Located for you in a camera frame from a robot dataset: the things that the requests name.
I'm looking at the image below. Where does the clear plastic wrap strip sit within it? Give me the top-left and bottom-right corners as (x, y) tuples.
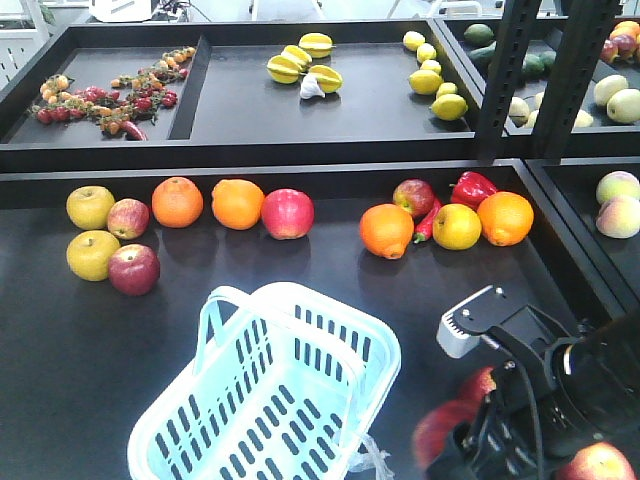
(348, 433), (395, 480)

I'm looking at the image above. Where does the orange fruit right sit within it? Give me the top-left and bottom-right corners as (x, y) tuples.
(476, 191), (534, 247)

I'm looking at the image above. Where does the yellow green apple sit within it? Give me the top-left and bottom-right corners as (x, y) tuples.
(66, 185), (115, 230)

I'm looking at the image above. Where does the red pink apple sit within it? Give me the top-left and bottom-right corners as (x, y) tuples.
(261, 188), (315, 240)

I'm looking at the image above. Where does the dark red apple back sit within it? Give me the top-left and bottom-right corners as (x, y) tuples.
(392, 179), (435, 219)

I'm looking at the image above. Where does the dark red apple front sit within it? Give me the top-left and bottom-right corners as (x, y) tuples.
(457, 366), (496, 406)

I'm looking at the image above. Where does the dark red apple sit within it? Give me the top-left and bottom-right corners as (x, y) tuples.
(392, 179), (435, 219)
(457, 366), (496, 406)

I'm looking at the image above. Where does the black upright post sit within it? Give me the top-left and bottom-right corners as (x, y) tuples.
(474, 0), (541, 164)

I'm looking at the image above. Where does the pale green apple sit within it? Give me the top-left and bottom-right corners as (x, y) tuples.
(606, 88), (640, 124)

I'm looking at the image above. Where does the pale peach front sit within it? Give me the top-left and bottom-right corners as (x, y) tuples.
(595, 194), (639, 239)

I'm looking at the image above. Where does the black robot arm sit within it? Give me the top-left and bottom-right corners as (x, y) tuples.
(425, 311), (639, 479)

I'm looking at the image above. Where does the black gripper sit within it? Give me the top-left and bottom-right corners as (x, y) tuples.
(425, 304), (601, 480)

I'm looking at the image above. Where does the black wooden produce display stand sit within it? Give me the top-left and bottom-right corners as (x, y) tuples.
(0, 17), (640, 480)

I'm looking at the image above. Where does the red chili pepper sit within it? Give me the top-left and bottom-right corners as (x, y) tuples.
(413, 197), (442, 244)

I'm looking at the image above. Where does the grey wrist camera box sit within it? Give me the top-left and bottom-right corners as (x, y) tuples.
(436, 285), (520, 359)

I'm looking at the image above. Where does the orange fruit left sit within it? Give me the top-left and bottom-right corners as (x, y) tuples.
(359, 203), (414, 260)

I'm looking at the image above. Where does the white garlic bulb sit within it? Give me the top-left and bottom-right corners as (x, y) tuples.
(299, 74), (326, 100)

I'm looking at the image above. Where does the orange fruit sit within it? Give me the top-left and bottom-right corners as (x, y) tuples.
(476, 191), (534, 247)
(359, 203), (414, 260)

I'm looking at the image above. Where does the cherry tomato vine pile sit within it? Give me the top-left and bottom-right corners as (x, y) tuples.
(27, 46), (197, 141)

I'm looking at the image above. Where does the pale peach back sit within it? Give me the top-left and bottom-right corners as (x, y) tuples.
(595, 170), (640, 205)

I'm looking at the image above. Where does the red apple bottom edge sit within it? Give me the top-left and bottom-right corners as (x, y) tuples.
(554, 442), (637, 480)

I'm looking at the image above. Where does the red bell pepper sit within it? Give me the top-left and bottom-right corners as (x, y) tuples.
(450, 171), (498, 210)

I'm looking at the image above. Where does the pale peach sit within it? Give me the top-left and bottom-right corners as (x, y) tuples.
(595, 194), (639, 239)
(595, 170), (640, 205)

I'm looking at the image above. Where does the light blue plastic basket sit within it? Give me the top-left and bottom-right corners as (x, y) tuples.
(127, 282), (401, 479)

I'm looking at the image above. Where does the yellow round fruit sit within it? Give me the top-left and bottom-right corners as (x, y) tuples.
(433, 203), (482, 251)

